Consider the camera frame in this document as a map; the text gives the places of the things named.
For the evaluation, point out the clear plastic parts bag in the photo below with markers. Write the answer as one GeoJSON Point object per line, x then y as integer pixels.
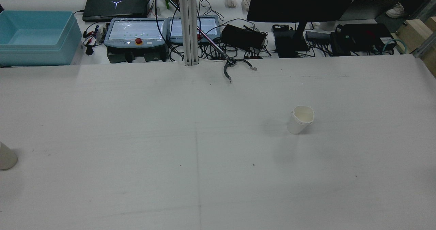
{"type": "Point", "coordinates": [102, 32]}

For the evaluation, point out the black electronics box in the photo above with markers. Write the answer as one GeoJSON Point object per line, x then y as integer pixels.
{"type": "Point", "coordinates": [361, 35]}

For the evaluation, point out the black power brick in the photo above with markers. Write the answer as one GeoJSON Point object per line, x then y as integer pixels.
{"type": "Point", "coordinates": [242, 37]}

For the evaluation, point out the white paper cup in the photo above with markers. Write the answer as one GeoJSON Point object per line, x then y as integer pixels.
{"type": "Point", "coordinates": [6, 158]}
{"type": "Point", "coordinates": [299, 121]}

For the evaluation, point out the black laptop with Y logo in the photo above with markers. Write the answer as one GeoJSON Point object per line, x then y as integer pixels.
{"type": "Point", "coordinates": [115, 5]}

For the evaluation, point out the red black alligator clip leads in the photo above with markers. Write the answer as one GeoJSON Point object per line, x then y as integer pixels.
{"type": "Point", "coordinates": [89, 47]}

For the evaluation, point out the black finned control box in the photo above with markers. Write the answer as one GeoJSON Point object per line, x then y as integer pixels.
{"type": "Point", "coordinates": [153, 56]}

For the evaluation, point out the white sneaker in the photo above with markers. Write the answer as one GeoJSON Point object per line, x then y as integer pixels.
{"type": "Point", "coordinates": [395, 10]}

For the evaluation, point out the light blue plastic bin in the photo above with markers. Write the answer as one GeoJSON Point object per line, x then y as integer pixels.
{"type": "Point", "coordinates": [37, 35]}

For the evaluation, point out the beige keyboard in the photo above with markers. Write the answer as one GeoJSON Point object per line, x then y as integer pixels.
{"type": "Point", "coordinates": [245, 5]}

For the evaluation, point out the black monitor with stand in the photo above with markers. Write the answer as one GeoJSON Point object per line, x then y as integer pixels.
{"type": "Point", "coordinates": [299, 1]}

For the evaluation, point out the white computer mouse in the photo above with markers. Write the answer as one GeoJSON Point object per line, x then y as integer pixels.
{"type": "Point", "coordinates": [231, 1]}

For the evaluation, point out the aluminium profile post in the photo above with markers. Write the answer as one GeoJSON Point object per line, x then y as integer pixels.
{"type": "Point", "coordinates": [189, 25]}

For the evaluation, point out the grey-blue teach pendant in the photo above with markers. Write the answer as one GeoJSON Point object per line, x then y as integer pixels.
{"type": "Point", "coordinates": [136, 30]}
{"type": "Point", "coordinates": [207, 25]}

